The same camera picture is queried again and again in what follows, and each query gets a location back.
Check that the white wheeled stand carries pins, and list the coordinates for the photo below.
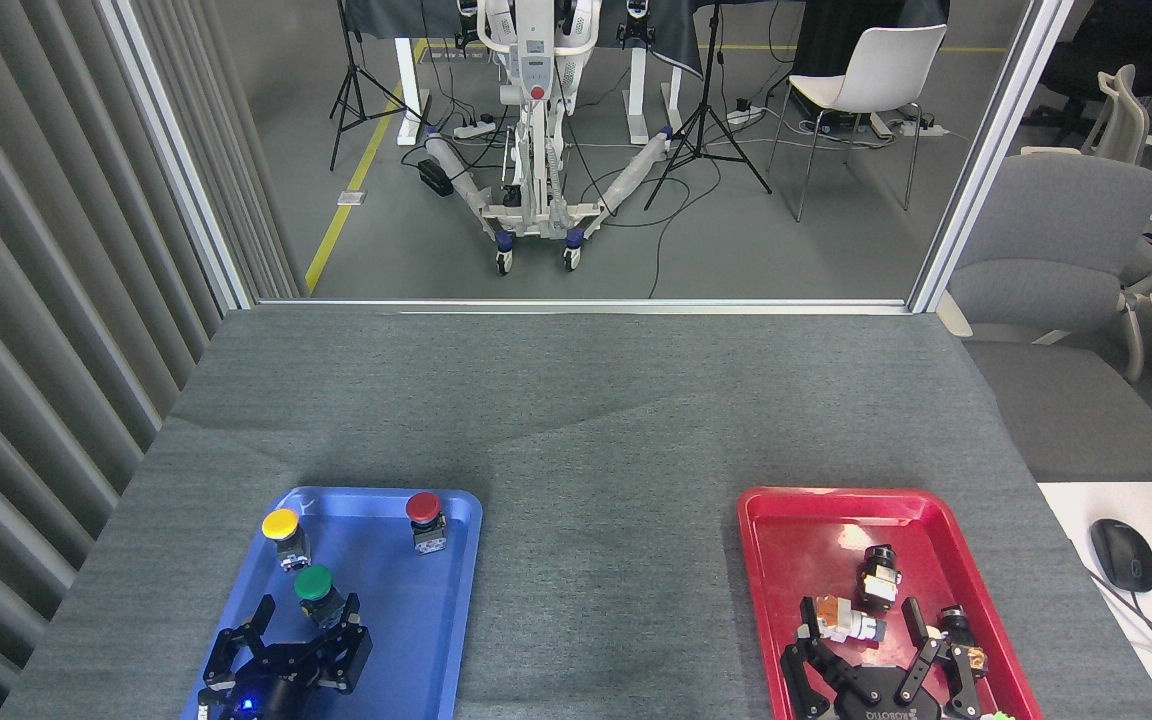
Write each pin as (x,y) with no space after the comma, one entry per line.
(534,60)

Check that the silver frame post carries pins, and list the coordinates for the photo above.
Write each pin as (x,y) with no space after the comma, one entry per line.
(986,150)
(176,150)

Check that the black switch with orange base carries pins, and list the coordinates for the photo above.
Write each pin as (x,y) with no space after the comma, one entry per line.
(966,645)

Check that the blue plastic tray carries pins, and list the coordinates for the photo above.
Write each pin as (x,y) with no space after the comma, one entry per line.
(406,620)

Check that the white mesh office chair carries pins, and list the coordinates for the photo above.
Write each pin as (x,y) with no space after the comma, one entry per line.
(1126,120)

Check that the black selector switch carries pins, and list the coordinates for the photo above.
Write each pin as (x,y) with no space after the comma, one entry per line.
(878,580)

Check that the red push button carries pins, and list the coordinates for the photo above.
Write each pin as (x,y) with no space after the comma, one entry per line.
(423,506)

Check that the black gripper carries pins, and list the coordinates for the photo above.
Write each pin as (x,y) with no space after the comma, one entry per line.
(271,685)
(876,700)

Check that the table with black cloth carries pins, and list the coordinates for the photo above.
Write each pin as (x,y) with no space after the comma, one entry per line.
(676,35)

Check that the black computer mouse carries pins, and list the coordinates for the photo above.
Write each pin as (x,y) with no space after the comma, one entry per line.
(1123,555)

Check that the yellow push button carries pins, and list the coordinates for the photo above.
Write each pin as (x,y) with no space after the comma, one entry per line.
(281,523)

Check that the red plastic tray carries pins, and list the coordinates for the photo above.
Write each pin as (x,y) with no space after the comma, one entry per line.
(806,545)

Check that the white and orange switch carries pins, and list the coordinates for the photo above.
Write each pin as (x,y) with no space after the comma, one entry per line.
(846,620)

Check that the white power strip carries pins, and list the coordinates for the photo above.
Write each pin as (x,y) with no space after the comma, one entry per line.
(474,129)
(744,115)

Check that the white floor outlet plate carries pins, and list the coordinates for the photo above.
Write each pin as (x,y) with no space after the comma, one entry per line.
(352,198)

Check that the grey office chair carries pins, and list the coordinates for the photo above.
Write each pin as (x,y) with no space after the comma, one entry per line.
(1056,230)

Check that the black tripod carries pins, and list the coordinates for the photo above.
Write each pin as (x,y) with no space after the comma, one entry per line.
(706,110)
(351,70)

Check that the green push button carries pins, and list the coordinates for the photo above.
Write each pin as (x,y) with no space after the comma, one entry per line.
(314,582)

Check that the silver frame rail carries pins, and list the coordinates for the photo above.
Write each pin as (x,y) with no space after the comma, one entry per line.
(586,305)

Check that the white plastic chair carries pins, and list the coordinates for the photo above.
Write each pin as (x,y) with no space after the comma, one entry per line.
(886,65)

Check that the black power adapter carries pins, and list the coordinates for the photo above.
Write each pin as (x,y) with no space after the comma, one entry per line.
(435,178)

